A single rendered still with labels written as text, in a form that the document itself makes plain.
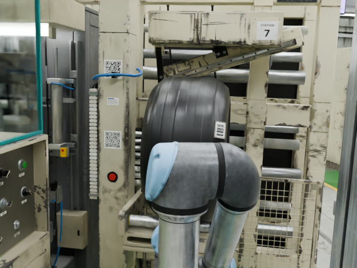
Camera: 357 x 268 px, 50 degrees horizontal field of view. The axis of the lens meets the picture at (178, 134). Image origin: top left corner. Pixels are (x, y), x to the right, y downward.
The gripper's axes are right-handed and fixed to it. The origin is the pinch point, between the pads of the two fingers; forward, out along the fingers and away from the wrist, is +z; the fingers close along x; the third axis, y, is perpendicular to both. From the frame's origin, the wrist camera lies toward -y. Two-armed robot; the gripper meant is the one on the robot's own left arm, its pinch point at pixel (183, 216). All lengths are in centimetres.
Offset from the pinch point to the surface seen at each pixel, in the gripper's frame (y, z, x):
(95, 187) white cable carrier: 2, 27, 42
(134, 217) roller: -7.1, 20.0, 22.7
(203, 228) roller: -9.0, 19.3, -5.7
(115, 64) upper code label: 55, 19, 34
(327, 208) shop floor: -61, 336, -125
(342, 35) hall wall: 312, 1087, -307
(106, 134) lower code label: 26, 23, 37
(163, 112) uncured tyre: 35.7, 5.4, 10.1
